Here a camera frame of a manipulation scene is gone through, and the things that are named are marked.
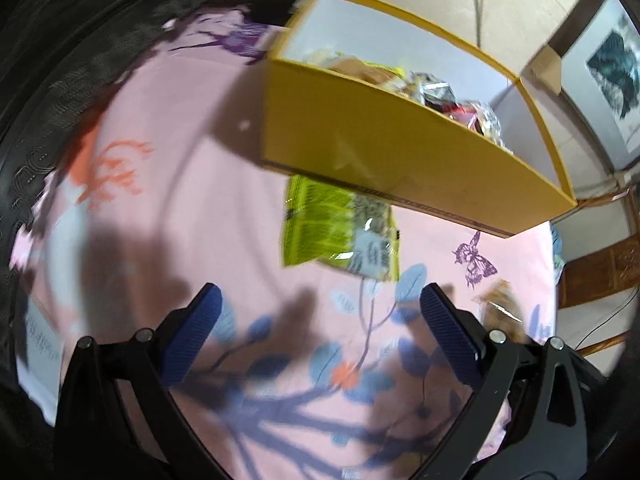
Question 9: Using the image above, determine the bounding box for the tan taped cookie bag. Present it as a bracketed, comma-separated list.
[474, 280, 529, 344]

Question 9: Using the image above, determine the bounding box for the green peanut snack bag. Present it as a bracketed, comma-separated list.
[281, 174, 399, 282]

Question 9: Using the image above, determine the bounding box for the clear white-ball snack bag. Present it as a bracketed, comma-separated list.
[446, 101, 512, 154]

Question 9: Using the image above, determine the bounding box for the wooden chair with grey seat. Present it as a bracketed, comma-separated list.
[558, 185, 639, 358]

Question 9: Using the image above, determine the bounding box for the blue cloth on chair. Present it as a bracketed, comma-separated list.
[550, 224, 565, 284]

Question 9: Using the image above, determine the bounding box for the pink floral tablecloth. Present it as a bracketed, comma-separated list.
[12, 9, 555, 479]

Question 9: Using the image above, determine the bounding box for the yellow cardboard box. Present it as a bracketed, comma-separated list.
[260, 0, 576, 237]

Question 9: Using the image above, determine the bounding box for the cardboard corner protector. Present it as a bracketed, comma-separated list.
[522, 44, 562, 96]

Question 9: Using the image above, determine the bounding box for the framed landscape painting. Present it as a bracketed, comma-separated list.
[549, 0, 639, 171]

